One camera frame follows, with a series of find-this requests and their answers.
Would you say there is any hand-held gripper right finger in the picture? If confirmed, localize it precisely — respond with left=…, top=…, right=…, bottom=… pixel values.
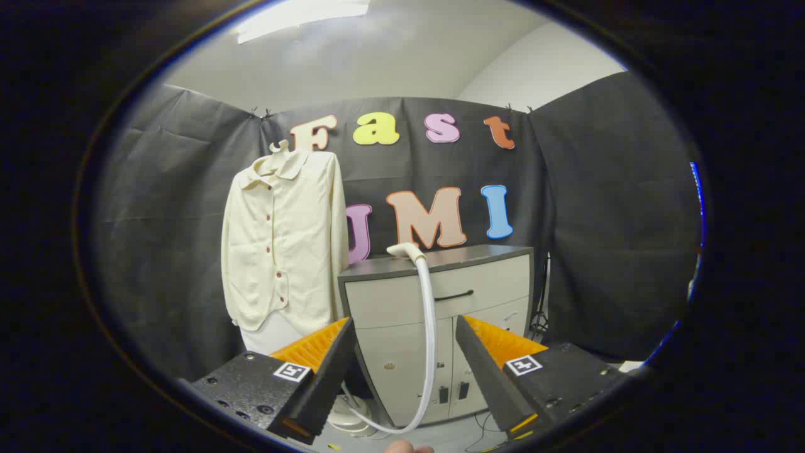
left=455, top=315, right=630, bottom=441

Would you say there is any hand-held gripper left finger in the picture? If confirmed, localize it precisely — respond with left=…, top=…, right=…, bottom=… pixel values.
left=189, top=316, right=357, bottom=445

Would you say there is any white garment steamer base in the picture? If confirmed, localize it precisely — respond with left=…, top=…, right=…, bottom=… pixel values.
left=327, top=393, right=378, bottom=436

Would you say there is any white garment steamer hose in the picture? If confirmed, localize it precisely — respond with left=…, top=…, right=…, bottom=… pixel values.
left=343, top=255, right=438, bottom=435

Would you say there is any cream button-up shirt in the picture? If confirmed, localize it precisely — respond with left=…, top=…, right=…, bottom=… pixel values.
left=220, top=150, right=350, bottom=336

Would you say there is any white standing board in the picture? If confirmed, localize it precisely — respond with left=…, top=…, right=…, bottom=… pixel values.
left=241, top=311, right=304, bottom=357

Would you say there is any grey and white cabinet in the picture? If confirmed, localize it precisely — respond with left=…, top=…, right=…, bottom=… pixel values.
left=338, top=245, right=535, bottom=428

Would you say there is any ceiling light panel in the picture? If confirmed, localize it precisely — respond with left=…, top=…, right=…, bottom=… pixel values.
left=236, top=0, right=372, bottom=45

